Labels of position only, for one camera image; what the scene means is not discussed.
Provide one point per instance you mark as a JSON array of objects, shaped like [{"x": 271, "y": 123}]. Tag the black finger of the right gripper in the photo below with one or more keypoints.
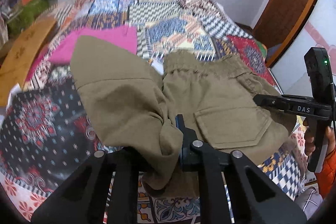
[{"x": 298, "y": 105}]

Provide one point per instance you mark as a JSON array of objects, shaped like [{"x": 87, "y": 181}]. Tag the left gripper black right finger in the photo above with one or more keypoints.
[{"x": 232, "y": 189}]

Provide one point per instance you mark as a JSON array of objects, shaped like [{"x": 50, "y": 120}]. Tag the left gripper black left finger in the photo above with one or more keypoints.
[{"x": 102, "y": 190}]

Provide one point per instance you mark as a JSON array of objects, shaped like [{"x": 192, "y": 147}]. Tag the olive green pants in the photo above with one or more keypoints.
[{"x": 130, "y": 104}]

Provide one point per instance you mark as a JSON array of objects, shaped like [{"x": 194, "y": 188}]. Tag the orange sleeve forearm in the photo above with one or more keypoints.
[{"x": 326, "y": 178}]

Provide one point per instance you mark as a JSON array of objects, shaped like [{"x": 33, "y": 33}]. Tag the person's right hand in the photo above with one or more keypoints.
[{"x": 309, "y": 139}]

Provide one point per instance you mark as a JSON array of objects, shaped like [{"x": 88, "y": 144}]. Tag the green orange blanket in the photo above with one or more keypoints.
[{"x": 262, "y": 48}]

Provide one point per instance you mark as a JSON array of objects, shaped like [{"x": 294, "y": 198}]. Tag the colourful patchwork bedspread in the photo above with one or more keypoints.
[{"x": 47, "y": 134}]

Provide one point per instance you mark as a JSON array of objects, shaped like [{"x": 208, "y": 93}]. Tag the brown wooden door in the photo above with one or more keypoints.
[{"x": 280, "y": 23}]

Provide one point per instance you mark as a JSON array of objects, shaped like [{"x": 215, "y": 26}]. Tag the wooden headboard panel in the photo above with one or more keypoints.
[{"x": 18, "y": 61}]

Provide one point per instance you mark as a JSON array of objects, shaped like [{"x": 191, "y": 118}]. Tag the folded pink garment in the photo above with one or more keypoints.
[{"x": 123, "y": 36}]

